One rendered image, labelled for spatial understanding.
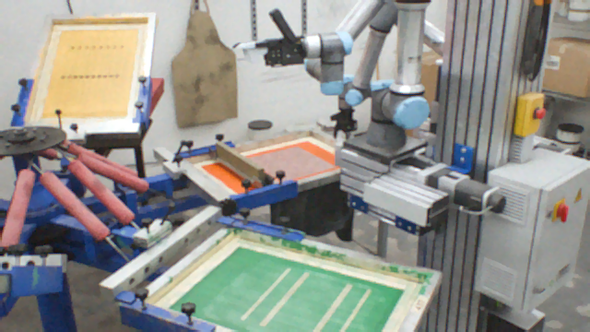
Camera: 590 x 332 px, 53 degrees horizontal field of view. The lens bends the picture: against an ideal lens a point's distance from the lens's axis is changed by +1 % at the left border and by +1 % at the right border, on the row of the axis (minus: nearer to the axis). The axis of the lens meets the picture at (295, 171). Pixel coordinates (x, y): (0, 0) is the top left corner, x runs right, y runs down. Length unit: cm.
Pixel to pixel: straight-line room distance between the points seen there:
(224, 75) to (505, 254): 311
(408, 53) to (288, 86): 324
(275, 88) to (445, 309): 304
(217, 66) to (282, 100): 74
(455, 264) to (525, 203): 45
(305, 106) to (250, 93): 59
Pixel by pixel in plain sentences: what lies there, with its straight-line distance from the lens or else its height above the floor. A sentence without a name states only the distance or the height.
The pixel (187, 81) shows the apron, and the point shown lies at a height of 90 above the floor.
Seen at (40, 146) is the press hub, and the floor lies 131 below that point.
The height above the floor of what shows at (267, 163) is 96.
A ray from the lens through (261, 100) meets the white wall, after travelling 502.
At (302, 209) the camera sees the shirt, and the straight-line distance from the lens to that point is 266.
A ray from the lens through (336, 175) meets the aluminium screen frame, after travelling 260.
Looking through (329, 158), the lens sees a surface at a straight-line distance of 286.
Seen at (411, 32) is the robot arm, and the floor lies 168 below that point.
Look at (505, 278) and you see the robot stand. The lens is 220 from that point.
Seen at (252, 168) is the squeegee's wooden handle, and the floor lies 105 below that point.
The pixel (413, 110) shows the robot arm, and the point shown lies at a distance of 198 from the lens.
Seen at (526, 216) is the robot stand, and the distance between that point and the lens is 207.
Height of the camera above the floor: 202
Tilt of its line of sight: 23 degrees down
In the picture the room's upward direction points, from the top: 1 degrees counter-clockwise
